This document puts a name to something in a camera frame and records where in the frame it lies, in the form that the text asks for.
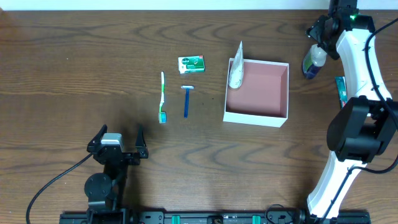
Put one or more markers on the white box pink interior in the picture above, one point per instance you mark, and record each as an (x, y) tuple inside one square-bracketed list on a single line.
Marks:
[(263, 97)]

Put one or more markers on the clear pump sanitizer bottle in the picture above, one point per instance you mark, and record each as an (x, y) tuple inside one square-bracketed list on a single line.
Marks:
[(313, 61)]

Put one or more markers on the green Dettol soap bar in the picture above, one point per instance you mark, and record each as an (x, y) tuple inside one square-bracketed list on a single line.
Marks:
[(191, 64)]

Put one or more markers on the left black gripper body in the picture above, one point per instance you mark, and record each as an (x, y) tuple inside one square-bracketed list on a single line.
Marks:
[(129, 156)]

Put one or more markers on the white cream tube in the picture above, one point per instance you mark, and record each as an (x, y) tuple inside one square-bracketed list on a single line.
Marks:
[(236, 72)]

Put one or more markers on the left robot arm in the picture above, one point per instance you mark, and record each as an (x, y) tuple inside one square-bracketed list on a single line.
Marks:
[(105, 189)]

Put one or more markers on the green white toothbrush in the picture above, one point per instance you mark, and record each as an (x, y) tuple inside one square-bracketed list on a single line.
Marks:
[(162, 114)]

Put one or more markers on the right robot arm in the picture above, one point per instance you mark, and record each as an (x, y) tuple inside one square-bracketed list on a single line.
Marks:
[(365, 125)]

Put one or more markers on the small green toothpaste tube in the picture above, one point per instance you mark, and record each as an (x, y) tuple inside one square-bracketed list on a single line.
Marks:
[(341, 87)]

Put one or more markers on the blue disposable razor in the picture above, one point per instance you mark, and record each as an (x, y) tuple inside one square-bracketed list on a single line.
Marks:
[(187, 89)]

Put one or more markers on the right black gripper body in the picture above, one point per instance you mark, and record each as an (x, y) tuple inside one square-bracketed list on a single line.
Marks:
[(323, 34)]

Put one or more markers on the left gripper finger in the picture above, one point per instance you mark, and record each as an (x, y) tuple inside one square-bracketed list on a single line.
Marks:
[(95, 144), (141, 145)]

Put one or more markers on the black mounting rail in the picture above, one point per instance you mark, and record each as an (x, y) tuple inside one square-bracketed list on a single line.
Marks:
[(277, 216)]

